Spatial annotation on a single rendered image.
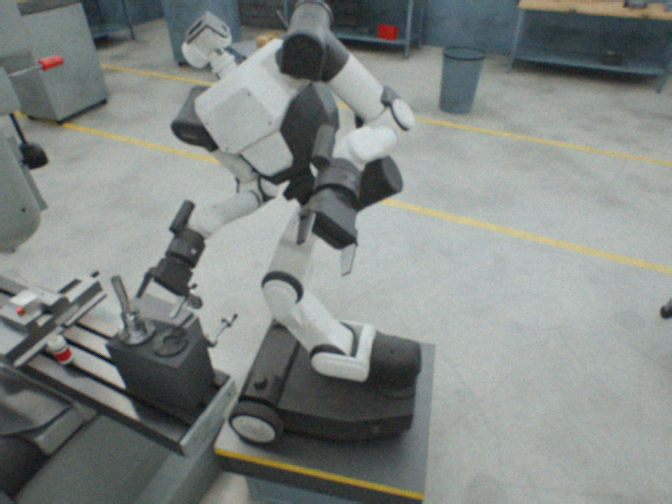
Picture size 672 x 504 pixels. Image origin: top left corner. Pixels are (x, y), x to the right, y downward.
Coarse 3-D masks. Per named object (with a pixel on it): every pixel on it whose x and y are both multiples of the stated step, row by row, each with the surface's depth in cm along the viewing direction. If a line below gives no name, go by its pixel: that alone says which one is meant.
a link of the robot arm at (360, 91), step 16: (352, 64) 101; (336, 80) 102; (352, 80) 102; (368, 80) 104; (352, 96) 105; (368, 96) 105; (384, 96) 107; (368, 112) 108; (400, 112) 106; (400, 128) 108
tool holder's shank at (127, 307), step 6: (114, 276) 105; (120, 276) 105; (114, 282) 103; (120, 282) 105; (114, 288) 105; (120, 288) 105; (120, 294) 106; (126, 294) 107; (120, 300) 107; (126, 300) 108; (120, 306) 109; (126, 306) 108; (132, 306) 110; (126, 312) 109; (132, 312) 111
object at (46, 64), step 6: (42, 60) 102; (48, 60) 103; (54, 60) 104; (60, 60) 105; (30, 66) 100; (36, 66) 101; (42, 66) 102; (48, 66) 103; (54, 66) 104; (12, 72) 97; (18, 72) 98; (24, 72) 99
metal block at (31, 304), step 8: (16, 296) 134; (24, 296) 134; (32, 296) 134; (16, 304) 132; (24, 304) 131; (32, 304) 133; (40, 304) 136; (24, 312) 133; (32, 312) 134; (40, 312) 136
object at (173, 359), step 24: (120, 336) 114; (144, 336) 114; (168, 336) 114; (192, 336) 116; (120, 360) 116; (144, 360) 111; (168, 360) 110; (192, 360) 114; (144, 384) 120; (168, 384) 115; (192, 384) 116; (192, 408) 119
